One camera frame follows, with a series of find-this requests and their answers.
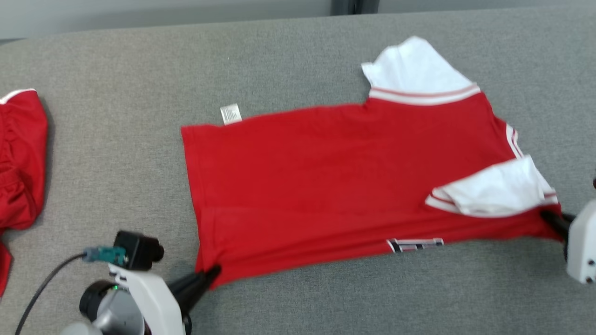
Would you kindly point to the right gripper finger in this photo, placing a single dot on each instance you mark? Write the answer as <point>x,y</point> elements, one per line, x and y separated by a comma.
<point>558,223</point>

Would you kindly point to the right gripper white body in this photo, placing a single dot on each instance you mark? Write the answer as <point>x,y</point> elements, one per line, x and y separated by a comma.
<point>584,242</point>

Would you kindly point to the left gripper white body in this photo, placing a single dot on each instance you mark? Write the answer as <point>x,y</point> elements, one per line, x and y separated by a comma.
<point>156,302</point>

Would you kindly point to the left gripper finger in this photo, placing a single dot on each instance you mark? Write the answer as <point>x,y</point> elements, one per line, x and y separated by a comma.
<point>193,288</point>

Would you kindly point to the red white-sleeved Bulls jersey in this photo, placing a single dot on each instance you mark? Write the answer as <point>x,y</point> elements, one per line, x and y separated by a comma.
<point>326,186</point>

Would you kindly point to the red garment with number print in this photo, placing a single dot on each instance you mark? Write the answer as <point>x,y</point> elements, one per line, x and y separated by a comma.
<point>21,163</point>

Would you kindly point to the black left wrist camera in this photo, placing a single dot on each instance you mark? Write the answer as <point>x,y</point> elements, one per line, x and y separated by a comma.
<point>137,249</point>

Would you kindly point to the grey metal partition post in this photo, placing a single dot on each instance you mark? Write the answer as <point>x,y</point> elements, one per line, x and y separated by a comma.
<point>354,6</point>

